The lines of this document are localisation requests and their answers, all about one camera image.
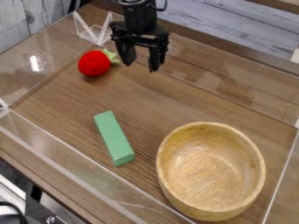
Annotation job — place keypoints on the red plush strawberry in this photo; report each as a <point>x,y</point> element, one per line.
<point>95,62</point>

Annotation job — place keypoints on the round wooden bowl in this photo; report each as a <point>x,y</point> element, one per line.
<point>211,170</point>

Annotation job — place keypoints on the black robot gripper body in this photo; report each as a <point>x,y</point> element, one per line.
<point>139,25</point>

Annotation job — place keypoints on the black table leg bracket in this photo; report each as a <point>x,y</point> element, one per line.
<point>36,210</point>

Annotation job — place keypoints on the clear acrylic enclosure wall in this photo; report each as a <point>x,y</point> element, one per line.
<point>81,184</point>

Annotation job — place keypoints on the green rectangular block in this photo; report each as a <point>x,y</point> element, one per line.
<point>113,137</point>

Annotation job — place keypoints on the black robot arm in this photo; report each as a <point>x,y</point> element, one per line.
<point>139,30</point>

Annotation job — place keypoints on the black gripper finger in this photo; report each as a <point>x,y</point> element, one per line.
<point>157,50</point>
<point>125,49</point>

